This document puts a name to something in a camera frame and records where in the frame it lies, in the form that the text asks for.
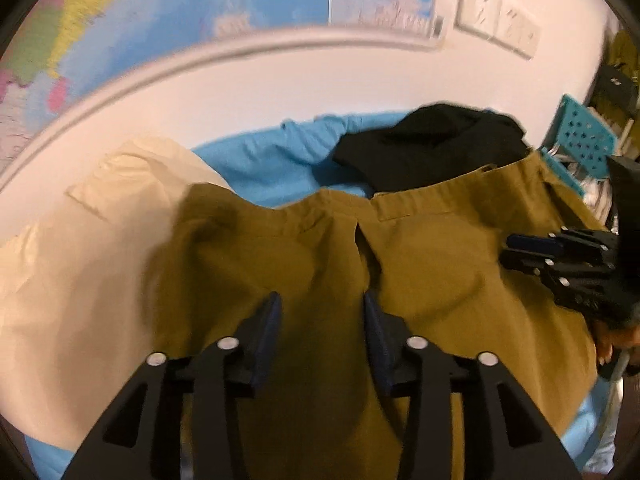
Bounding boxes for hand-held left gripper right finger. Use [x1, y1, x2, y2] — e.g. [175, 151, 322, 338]
[362, 291, 571, 480]

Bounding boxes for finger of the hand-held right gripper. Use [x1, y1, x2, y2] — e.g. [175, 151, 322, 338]
[499, 249, 618, 312]
[504, 227, 617, 262]

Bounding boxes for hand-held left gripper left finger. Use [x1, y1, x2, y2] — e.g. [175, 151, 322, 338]
[62, 291, 284, 480]

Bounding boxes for olive green pants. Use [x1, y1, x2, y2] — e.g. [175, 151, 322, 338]
[142, 150, 613, 480]

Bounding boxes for person's right hand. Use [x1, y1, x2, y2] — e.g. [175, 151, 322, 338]
[592, 321, 640, 382]

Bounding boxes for teal plastic storage rack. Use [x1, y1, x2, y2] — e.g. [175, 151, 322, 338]
[540, 94, 618, 198]

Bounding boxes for black garment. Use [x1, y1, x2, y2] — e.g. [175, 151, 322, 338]
[332, 104, 533, 196]

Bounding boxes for dark box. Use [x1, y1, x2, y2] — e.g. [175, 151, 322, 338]
[597, 66, 637, 107]

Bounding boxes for blue sheet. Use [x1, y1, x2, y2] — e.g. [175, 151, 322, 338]
[25, 110, 626, 480]

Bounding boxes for olive green cloth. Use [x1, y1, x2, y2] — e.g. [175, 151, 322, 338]
[605, 30, 640, 73]

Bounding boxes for cream cloth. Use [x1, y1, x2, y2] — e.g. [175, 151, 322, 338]
[0, 136, 246, 453]

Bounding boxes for colourful world map poster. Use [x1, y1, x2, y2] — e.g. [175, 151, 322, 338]
[0, 0, 331, 171]

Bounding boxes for white wall socket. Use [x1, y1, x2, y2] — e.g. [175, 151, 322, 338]
[456, 0, 502, 37]
[495, 4, 542, 60]

